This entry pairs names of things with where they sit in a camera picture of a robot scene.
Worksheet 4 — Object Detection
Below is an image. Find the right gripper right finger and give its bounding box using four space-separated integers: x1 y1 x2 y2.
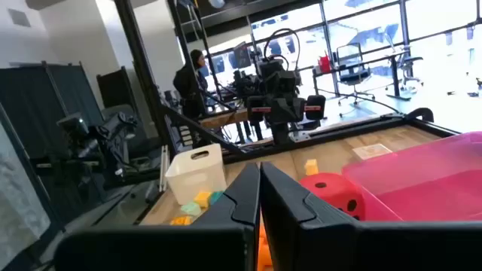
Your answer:
260 161 482 271

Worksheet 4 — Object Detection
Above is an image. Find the dark partition screen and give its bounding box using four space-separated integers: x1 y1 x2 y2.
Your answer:
96 66 139 110
0 62 105 159

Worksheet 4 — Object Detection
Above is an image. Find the pale yellow small brick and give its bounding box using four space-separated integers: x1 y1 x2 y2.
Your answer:
304 158 320 176

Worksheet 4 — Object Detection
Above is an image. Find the pale mint small brick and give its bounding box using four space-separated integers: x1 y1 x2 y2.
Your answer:
179 201 203 217

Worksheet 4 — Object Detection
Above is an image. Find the black desk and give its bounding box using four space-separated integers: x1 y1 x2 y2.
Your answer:
311 50 413 102

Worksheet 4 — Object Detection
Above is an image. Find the wooden table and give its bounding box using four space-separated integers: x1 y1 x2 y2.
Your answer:
197 108 249 129

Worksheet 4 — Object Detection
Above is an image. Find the dark monitor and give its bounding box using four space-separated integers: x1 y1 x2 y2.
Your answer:
232 41 252 69

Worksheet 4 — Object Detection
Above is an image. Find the pink plastic bin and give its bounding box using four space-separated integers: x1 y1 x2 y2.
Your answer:
341 130 482 222

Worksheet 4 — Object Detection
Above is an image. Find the red foam die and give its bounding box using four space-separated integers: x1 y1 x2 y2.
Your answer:
300 172 365 221

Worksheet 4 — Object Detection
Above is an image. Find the grey panel black frame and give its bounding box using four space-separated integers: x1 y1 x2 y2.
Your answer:
0 103 65 271

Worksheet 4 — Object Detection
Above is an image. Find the black office chair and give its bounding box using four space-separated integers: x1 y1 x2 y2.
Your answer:
334 42 377 108
383 32 425 93

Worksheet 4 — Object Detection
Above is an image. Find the orange-yellow brick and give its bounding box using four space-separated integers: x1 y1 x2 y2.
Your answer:
169 215 194 227

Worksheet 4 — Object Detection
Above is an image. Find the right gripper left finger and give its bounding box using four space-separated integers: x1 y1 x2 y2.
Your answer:
54 162 261 271

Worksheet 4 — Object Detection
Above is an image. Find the red container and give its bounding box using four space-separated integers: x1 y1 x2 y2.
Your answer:
318 55 332 75

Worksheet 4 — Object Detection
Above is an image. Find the person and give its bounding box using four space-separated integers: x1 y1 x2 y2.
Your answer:
172 48 209 120

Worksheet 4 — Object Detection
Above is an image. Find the white plastic bin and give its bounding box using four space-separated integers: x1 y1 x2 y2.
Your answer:
164 143 228 206

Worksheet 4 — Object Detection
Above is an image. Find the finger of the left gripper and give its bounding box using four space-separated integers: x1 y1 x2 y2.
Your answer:
282 94 327 124
246 95 283 124

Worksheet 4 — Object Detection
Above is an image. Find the black left camera cable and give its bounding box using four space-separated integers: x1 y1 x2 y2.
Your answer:
262 28 301 61

